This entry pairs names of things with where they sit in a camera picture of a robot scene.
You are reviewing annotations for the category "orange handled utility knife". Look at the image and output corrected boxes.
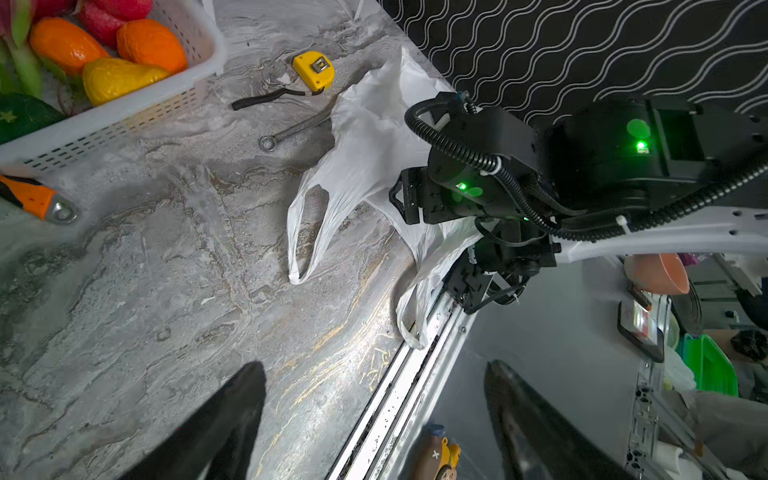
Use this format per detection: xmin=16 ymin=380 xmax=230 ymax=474
xmin=1 ymin=175 xmax=78 ymax=225

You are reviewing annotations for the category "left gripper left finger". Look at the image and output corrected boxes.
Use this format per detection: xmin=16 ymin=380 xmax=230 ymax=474
xmin=121 ymin=361 xmax=266 ymax=479

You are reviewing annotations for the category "cartoon figure sticker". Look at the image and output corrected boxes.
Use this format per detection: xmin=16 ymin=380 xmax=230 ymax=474
xmin=411 ymin=424 xmax=462 ymax=480

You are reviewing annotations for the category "white plastic fruit basket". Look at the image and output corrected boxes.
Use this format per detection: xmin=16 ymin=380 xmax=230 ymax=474
xmin=1 ymin=1 xmax=227 ymax=178

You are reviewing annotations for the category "white plastic grocery bag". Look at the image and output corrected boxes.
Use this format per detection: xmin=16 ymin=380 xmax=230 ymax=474
xmin=287 ymin=48 xmax=480 ymax=349

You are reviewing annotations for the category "yellow tape measure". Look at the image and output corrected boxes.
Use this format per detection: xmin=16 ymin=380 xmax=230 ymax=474
xmin=292 ymin=51 xmax=335 ymax=94

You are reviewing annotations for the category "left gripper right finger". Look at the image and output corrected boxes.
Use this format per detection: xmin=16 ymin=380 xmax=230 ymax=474
xmin=484 ymin=360 xmax=632 ymax=479

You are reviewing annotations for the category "metal wrench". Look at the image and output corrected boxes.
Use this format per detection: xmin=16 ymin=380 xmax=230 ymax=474
xmin=258 ymin=97 xmax=336 ymax=153

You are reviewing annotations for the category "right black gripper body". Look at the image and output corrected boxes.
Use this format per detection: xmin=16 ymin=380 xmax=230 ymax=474
xmin=388 ymin=167 xmax=480 ymax=225

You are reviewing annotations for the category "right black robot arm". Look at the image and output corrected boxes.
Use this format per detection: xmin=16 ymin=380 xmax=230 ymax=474
xmin=389 ymin=93 xmax=767 ymax=314

